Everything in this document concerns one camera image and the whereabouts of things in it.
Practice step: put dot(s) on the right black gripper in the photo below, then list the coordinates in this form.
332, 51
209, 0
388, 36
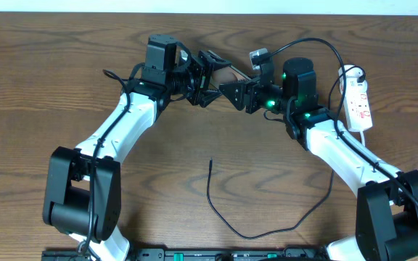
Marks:
250, 89

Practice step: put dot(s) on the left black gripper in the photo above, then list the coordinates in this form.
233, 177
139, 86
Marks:
205, 72

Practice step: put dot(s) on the Galaxy S25 Ultra smartphone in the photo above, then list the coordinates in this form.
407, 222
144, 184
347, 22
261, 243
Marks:
226, 75

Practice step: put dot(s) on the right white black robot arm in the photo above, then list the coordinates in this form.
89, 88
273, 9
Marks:
387, 198

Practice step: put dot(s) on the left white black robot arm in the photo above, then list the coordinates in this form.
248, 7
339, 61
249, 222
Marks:
83, 191

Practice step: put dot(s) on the white USB charger adapter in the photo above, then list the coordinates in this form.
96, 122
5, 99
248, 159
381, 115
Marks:
352, 71

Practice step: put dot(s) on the white power strip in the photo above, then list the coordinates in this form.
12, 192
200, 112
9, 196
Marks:
356, 105

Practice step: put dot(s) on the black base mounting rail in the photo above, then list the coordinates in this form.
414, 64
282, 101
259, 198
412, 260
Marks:
290, 253

